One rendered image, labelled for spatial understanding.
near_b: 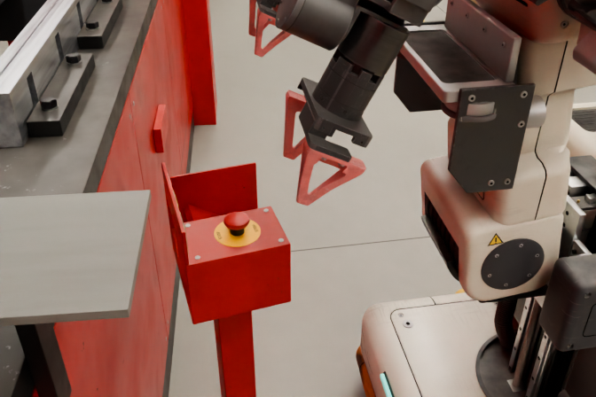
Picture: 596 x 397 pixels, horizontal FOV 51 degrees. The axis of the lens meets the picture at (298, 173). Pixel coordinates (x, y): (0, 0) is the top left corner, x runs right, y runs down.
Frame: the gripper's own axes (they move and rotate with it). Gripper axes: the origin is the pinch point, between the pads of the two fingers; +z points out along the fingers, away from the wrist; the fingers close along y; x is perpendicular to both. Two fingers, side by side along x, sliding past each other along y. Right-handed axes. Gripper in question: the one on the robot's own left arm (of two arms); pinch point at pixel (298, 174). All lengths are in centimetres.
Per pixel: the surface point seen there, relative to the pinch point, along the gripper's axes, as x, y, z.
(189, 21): 10, -205, 50
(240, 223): 3.3, -17.0, 19.5
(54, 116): -26, -38, 24
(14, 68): -35, -44, 21
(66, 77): -27, -54, 24
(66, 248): -21.3, 10.0, 10.4
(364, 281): 77, -88, 72
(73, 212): -21.4, 4.1, 10.5
